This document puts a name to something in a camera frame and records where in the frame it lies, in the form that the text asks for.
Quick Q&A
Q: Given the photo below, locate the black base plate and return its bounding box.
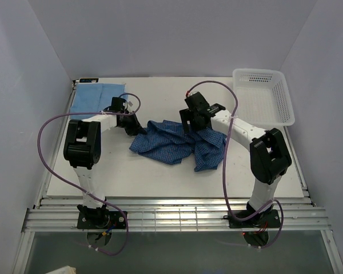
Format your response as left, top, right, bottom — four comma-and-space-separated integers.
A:
76, 211, 126, 230
223, 209, 281, 228

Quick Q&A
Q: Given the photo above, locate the white plastic basket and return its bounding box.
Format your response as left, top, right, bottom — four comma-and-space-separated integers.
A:
233, 68, 295, 128

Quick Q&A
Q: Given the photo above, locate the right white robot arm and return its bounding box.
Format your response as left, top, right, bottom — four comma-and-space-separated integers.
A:
180, 92, 292, 227

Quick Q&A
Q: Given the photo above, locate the small black label device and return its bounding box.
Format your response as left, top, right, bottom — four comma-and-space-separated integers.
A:
79, 78, 99, 83

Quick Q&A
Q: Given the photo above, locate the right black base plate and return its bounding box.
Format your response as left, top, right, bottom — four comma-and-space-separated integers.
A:
223, 209, 281, 228

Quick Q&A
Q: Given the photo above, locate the purple cable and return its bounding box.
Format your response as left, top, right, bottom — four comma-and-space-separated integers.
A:
185, 80, 284, 249
37, 92, 141, 256

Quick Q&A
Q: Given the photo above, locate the folded light blue shirt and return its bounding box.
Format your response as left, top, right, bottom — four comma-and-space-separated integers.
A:
70, 83, 125, 113

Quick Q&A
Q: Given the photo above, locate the blue plaid long sleeve shirt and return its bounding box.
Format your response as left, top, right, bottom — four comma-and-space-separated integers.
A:
129, 120, 226, 172

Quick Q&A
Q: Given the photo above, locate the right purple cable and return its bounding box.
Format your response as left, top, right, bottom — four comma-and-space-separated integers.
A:
185, 80, 284, 249

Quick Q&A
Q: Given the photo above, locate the aluminium rail frame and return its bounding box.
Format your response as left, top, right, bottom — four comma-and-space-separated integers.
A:
12, 187, 343, 273

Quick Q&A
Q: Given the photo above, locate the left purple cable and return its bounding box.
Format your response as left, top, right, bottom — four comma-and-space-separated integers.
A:
37, 92, 141, 256

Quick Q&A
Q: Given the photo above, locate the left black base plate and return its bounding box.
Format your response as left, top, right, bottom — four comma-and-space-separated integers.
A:
76, 211, 126, 230

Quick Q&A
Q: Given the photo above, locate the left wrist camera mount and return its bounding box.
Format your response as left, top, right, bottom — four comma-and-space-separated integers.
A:
121, 100, 133, 113

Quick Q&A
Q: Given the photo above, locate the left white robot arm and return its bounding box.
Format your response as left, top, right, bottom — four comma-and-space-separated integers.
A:
63, 93, 147, 228

